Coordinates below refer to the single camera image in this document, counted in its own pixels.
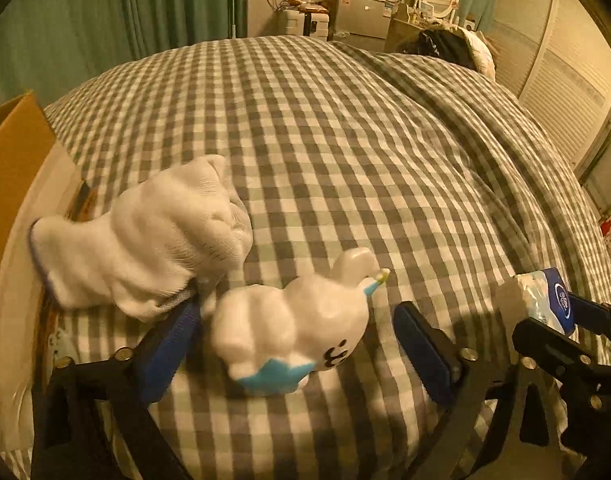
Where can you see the cardboard box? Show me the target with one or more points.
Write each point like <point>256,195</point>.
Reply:
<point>15,170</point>

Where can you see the white cloud toy figure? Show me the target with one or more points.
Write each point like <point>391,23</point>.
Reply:
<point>290,325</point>

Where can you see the dark clothes pile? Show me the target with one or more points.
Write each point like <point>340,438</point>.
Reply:
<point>443,45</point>

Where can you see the white pillow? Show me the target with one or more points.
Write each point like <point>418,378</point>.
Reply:
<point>480,52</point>

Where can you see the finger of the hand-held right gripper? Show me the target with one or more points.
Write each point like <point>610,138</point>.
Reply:
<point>588,312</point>
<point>560,355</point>

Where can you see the silver mini fridge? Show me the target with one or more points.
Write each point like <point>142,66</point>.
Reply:
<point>363,17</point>

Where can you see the white sock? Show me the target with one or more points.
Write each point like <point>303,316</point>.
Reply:
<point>145,240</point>

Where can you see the grey checkered blanket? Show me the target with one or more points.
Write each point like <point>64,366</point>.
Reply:
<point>355,160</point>

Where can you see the white louvered wardrobe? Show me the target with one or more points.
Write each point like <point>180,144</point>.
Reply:
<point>555,55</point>

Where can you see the blue white tissue pack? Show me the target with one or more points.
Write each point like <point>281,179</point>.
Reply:
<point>540,297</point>

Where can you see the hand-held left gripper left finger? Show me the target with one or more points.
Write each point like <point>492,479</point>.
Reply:
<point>168,342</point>

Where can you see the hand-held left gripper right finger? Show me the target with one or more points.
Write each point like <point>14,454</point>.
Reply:
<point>425,345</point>

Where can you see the white storage box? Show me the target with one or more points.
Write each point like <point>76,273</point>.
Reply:
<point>305,25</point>

